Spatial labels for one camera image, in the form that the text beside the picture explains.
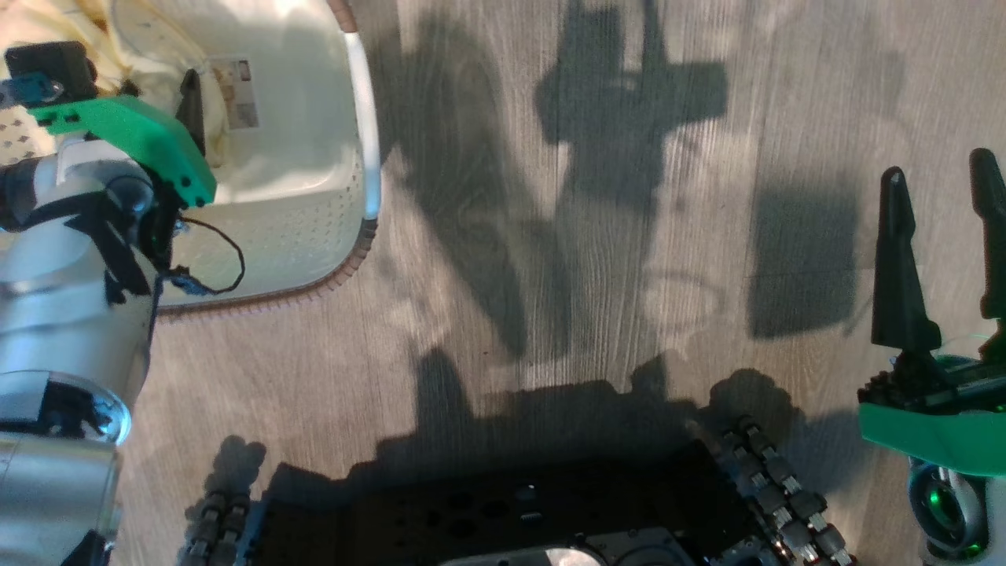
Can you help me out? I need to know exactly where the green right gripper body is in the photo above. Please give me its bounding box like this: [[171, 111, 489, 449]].
[[858, 346, 1006, 477]]

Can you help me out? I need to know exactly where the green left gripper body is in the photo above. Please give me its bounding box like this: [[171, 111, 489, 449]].
[[29, 96, 217, 209]]

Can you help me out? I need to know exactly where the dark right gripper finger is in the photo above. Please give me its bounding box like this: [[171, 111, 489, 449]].
[[871, 167, 942, 352], [969, 148, 1006, 319]]

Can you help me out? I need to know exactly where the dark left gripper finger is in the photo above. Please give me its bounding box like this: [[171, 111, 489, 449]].
[[175, 69, 207, 155]]

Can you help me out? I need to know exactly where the printed product sticker in basket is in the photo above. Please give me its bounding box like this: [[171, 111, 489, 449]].
[[211, 57, 260, 130]]

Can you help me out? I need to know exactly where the white perforated basket brown rim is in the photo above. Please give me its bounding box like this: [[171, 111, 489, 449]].
[[0, 0, 383, 315]]

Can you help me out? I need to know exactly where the black omni wheel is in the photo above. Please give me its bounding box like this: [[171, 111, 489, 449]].
[[182, 489, 254, 566], [685, 417, 857, 566]]

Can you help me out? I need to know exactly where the blue camera cable connector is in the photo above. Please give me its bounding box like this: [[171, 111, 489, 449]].
[[0, 73, 64, 108]]

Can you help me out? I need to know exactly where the thin black left gripper cable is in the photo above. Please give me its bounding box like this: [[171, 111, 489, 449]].
[[161, 216, 246, 296]]

